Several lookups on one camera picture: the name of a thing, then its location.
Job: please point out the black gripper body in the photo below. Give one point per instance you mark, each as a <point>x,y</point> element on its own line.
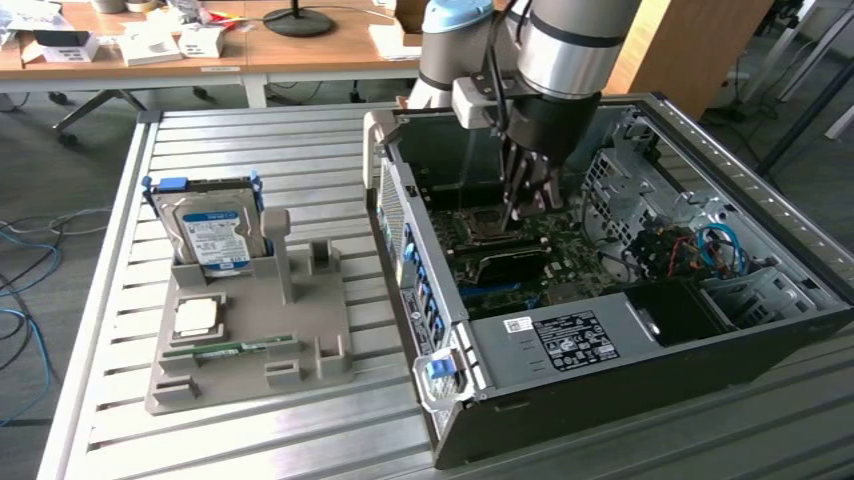
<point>550,125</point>

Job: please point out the graphics card with black fan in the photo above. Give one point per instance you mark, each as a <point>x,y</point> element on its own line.
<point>510,267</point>

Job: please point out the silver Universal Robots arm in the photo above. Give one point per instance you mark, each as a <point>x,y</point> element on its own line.
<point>574,50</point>

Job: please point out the CPU socket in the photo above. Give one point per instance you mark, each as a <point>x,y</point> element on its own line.
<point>483,225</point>

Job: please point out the green motherboard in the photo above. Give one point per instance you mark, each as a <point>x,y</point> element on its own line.
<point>581,260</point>

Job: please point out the blue expansion slot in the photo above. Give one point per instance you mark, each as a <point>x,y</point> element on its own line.
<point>490,291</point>

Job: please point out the wooden cabinet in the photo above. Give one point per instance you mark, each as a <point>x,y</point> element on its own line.
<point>708,55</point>

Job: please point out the white paper stack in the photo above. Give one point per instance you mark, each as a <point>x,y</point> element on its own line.
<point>395,42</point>

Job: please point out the brown cardboard box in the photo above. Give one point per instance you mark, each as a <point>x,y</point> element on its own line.
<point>409,17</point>

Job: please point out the black fan shroud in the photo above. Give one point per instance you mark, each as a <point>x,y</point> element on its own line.
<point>681,310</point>

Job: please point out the grey power supply unit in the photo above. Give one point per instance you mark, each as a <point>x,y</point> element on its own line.
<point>521,350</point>

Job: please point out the metal disk bay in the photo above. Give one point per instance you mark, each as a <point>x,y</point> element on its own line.
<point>761,300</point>

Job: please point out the blue case latch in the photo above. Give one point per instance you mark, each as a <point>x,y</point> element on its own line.
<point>442,369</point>

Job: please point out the wooden desk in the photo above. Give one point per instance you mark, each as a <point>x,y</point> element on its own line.
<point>301,55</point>

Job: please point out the black monitor stand base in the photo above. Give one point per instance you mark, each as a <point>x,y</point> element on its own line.
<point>298,24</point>

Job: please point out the open black PC case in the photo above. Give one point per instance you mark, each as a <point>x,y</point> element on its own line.
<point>634,400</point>

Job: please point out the grey parts rack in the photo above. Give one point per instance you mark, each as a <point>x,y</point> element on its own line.
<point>267,310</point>

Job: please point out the hard disk in blue carrier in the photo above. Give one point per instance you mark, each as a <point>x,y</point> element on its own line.
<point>214,235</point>

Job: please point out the green RAM stick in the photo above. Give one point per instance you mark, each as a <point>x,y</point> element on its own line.
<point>234,346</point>

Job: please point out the small white printed box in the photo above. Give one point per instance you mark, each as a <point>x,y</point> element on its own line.
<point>202,44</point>

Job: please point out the silver CPU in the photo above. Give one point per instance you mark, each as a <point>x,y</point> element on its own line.
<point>198,319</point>

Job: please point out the large white box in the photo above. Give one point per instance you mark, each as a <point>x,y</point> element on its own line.
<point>150,47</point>

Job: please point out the tape roll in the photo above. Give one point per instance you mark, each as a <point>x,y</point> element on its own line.
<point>142,5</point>

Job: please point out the grey metal cup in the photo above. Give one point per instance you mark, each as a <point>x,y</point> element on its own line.
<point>108,5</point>

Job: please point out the white box with black lid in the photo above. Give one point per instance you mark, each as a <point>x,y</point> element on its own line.
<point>67,47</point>

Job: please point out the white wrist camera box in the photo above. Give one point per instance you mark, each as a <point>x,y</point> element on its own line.
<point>475,102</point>

